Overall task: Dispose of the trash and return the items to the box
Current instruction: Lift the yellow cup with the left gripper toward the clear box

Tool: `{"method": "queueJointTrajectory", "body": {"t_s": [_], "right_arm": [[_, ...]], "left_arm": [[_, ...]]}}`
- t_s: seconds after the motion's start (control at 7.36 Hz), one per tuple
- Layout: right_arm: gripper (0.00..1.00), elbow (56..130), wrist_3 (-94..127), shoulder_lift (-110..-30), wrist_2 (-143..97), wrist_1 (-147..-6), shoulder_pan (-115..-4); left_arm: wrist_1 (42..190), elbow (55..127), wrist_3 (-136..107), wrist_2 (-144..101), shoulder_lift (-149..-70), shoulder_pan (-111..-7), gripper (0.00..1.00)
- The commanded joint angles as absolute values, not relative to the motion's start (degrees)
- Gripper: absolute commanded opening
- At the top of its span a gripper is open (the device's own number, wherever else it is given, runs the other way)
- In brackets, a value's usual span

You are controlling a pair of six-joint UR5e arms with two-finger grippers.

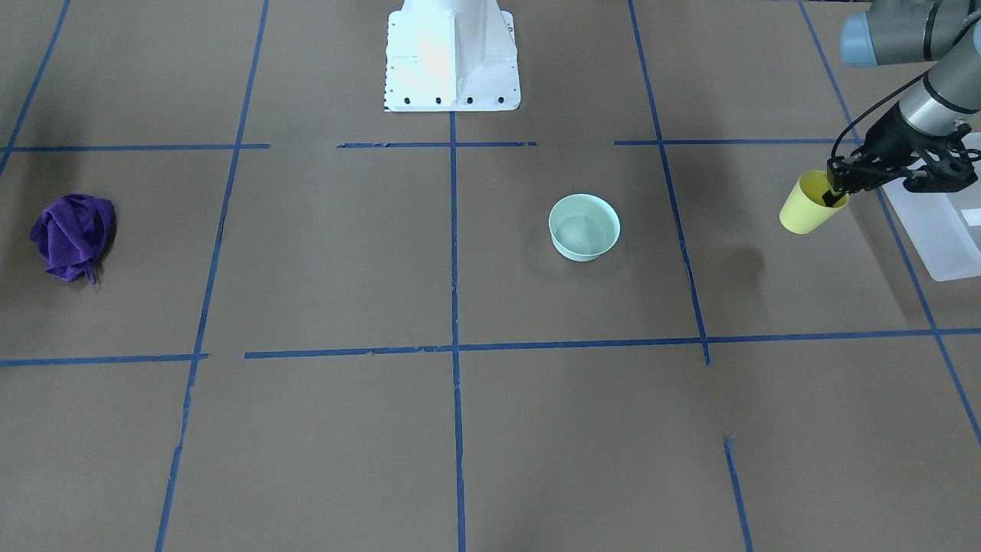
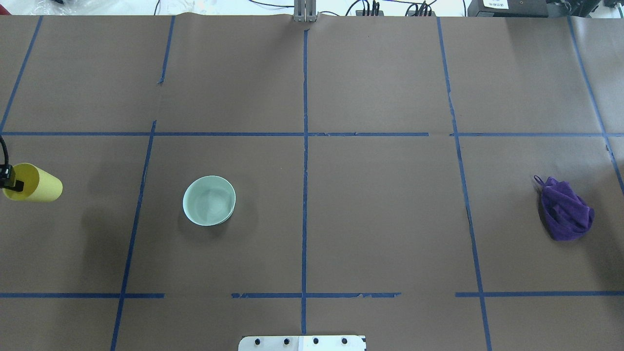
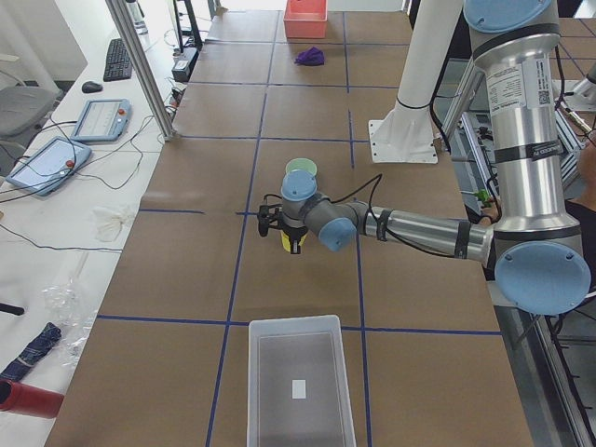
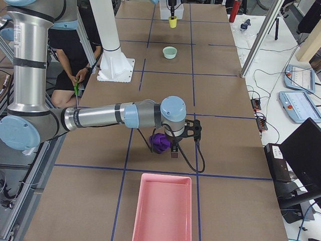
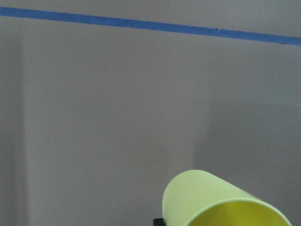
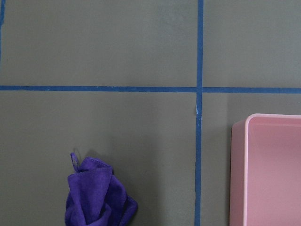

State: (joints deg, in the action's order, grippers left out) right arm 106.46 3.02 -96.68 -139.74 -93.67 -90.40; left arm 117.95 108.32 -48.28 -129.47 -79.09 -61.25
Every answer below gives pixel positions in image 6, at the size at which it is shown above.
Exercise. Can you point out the purple cloth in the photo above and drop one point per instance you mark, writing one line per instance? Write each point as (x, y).
(96, 197)

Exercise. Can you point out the pink plastic bin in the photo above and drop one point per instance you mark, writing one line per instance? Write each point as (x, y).
(265, 171)

